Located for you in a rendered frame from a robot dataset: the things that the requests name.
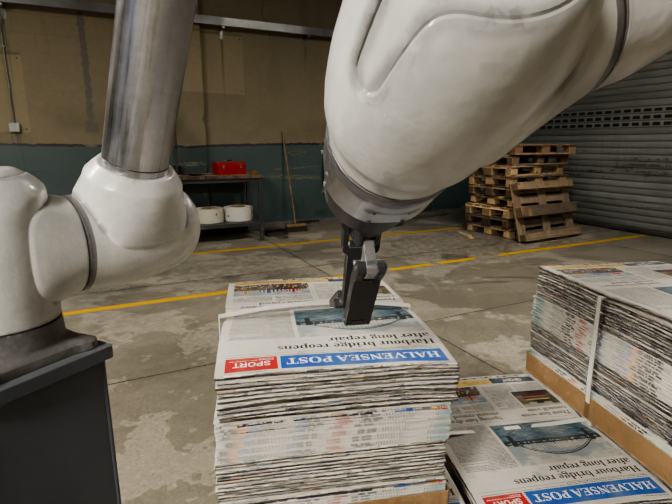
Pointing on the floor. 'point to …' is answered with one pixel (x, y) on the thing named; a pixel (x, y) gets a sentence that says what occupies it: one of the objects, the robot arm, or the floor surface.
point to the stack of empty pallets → (491, 213)
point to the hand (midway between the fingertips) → (339, 243)
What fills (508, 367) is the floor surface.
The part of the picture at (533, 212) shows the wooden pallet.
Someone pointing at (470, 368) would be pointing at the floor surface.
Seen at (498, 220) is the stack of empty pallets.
